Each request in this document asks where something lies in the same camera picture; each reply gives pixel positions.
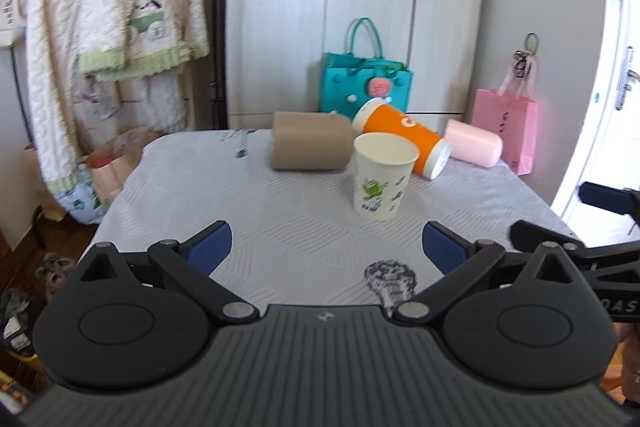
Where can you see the pink cup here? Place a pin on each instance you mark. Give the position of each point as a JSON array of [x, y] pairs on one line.
[[474, 142]]

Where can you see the white printed tote bag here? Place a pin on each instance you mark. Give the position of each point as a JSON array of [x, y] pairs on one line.
[[12, 7]]

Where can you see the white printed pyjamas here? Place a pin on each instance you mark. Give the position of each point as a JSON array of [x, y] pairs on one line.
[[140, 99]]

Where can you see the black stand pole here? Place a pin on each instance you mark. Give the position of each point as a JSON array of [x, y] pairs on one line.
[[216, 17]]

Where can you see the pink paper gift bag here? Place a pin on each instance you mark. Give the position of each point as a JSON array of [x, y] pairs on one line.
[[510, 127]]

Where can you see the teal tote bag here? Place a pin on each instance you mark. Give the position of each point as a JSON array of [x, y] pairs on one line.
[[367, 82]]

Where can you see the wall hook with ribbon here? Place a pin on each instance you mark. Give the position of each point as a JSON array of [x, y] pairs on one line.
[[525, 54]]

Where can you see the white paper cup green print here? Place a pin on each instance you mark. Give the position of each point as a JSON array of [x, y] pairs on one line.
[[382, 179]]

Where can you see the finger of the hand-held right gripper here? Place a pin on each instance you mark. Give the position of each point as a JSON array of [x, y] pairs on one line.
[[530, 234], [600, 196]]

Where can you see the grey shoe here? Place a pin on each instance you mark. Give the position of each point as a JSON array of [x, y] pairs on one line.
[[55, 274]]

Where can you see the white wardrobe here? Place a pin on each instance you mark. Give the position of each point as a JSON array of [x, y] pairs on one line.
[[350, 17]]

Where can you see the white door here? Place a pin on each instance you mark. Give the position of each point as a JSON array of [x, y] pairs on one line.
[[595, 117]]

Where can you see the blue printed cloth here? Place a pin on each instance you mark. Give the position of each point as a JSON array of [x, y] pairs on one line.
[[80, 199]]

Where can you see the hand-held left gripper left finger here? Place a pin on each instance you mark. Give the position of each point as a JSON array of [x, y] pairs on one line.
[[212, 248]]

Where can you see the brown paper bag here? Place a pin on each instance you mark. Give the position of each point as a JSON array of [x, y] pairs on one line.
[[117, 159]]

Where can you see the brown cup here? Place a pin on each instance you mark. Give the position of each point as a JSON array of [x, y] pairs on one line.
[[310, 142]]

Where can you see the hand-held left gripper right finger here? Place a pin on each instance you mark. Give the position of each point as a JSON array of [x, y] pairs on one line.
[[442, 249]]

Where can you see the orange cup with white rim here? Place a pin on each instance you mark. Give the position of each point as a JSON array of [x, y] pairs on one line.
[[402, 132]]

